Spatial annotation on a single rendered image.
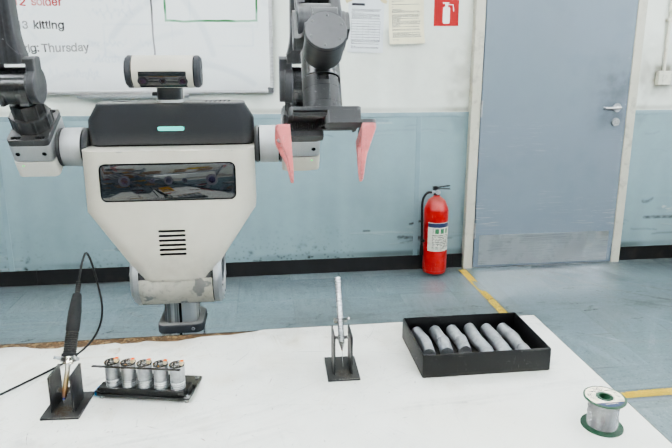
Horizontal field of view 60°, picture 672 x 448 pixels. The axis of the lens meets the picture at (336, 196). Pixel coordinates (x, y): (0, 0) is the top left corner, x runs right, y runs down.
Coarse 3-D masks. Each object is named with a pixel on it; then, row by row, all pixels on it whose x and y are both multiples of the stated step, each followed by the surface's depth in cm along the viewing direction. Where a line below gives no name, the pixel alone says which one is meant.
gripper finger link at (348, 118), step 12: (324, 120) 83; (336, 120) 81; (348, 120) 82; (360, 120) 82; (372, 120) 82; (360, 132) 83; (372, 132) 82; (360, 144) 86; (360, 156) 83; (360, 168) 82; (360, 180) 83
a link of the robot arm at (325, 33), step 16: (320, 16) 79; (336, 16) 79; (304, 32) 85; (320, 32) 78; (336, 32) 78; (304, 48) 81; (320, 48) 77; (336, 48) 78; (320, 64) 81; (336, 64) 83
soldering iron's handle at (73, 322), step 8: (80, 288) 101; (72, 296) 100; (80, 296) 100; (72, 304) 99; (80, 304) 100; (72, 312) 99; (80, 312) 99; (72, 320) 98; (80, 320) 99; (72, 328) 98; (72, 336) 97; (64, 344) 97; (72, 344) 97; (64, 352) 96; (72, 352) 96
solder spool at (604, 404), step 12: (588, 396) 90; (600, 396) 91; (612, 396) 90; (624, 396) 90; (588, 408) 91; (600, 408) 89; (612, 408) 87; (588, 420) 91; (600, 420) 89; (612, 420) 89; (600, 432) 89; (612, 432) 89
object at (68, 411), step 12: (60, 360) 96; (60, 372) 97; (72, 372) 94; (48, 384) 93; (60, 384) 97; (72, 384) 93; (60, 396) 97; (72, 396) 93; (84, 396) 98; (48, 408) 95; (60, 408) 95; (72, 408) 94; (84, 408) 95
